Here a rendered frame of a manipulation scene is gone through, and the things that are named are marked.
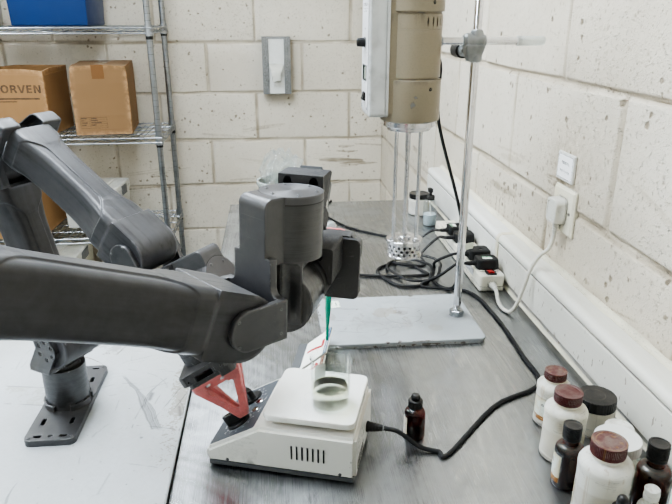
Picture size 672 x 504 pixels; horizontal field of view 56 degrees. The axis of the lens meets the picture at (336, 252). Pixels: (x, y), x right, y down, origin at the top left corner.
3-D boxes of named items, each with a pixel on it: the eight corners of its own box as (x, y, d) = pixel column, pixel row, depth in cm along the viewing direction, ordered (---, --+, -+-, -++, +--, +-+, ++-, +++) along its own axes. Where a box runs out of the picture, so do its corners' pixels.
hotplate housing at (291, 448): (206, 466, 84) (202, 415, 81) (240, 409, 96) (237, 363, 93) (372, 489, 80) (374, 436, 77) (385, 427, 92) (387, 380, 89)
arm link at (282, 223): (282, 175, 60) (168, 192, 52) (347, 193, 54) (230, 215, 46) (281, 290, 63) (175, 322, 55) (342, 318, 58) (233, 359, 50)
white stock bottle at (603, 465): (634, 534, 73) (650, 456, 69) (583, 538, 72) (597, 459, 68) (607, 497, 78) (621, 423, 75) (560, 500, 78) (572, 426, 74)
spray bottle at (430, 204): (420, 222, 183) (422, 187, 179) (433, 222, 183) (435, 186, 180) (424, 226, 179) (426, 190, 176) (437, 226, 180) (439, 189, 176)
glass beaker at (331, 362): (302, 411, 81) (301, 356, 78) (321, 390, 86) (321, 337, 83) (344, 424, 78) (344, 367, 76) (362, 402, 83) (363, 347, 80)
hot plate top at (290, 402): (260, 420, 80) (260, 414, 80) (286, 371, 91) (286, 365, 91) (354, 431, 78) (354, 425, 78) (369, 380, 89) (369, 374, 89)
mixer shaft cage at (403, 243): (389, 261, 115) (393, 123, 107) (382, 248, 122) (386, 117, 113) (425, 260, 116) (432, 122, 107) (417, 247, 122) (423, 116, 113)
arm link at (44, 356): (100, 317, 95) (72, 310, 97) (52, 343, 87) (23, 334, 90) (105, 354, 97) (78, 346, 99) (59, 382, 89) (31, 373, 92)
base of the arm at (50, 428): (103, 327, 104) (59, 329, 103) (66, 395, 85) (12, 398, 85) (109, 370, 107) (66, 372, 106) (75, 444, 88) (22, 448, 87)
